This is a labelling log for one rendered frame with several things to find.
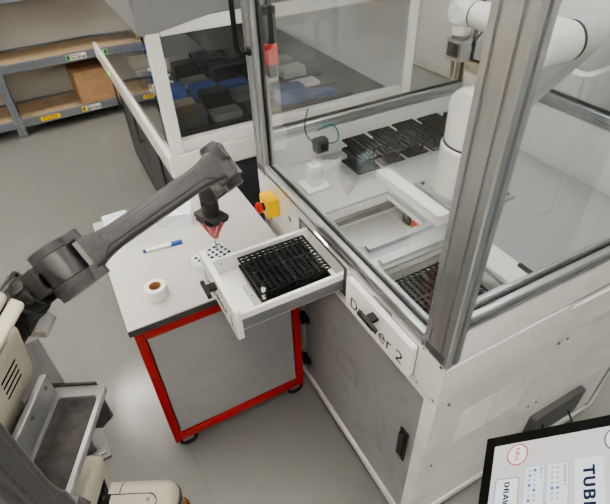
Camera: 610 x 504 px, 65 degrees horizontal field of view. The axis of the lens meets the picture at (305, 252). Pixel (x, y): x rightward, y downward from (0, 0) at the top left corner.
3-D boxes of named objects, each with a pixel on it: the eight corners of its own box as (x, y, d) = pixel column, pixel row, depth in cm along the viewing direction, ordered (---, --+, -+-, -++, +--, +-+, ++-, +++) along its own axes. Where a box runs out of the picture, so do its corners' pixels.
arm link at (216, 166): (225, 124, 96) (255, 166, 97) (215, 143, 109) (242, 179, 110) (21, 260, 83) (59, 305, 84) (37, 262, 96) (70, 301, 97)
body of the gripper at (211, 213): (208, 208, 160) (205, 189, 155) (230, 219, 155) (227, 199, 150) (193, 217, 156) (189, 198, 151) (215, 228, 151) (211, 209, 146)
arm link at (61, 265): (13, 282, 86) (33, 305, 87) (46, 254, 82) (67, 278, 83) (50, 263, 94) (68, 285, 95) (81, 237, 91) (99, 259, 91)
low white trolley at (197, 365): (179, 458, 189) (127, 331, 140) (141, 349, 232) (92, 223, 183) (307, 395, 209) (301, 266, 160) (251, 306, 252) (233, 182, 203)
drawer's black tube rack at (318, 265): (263, 310, 135) (261, 293, 131) (239, 273, 147) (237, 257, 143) (330, 282, 143) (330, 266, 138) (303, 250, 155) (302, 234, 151)
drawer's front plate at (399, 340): (407, 377, 118) (412, 349, 111) (345, 304, 138) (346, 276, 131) (412, 375, 119) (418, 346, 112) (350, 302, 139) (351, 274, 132)
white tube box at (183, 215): (158, 228, 179) (155, 217, 176) (160, 215, 186) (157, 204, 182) (193, 224, 180) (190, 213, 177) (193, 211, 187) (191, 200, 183)
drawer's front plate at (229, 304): (239, 341, 129) (234, 313, 122) (204, 277, 149) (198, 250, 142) (245, 338, 129) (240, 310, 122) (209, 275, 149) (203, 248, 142)
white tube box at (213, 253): (207, 278, 157) (205, 269, 155) (191, 266, 162) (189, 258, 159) (235, 259, 164) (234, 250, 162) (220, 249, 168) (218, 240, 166)
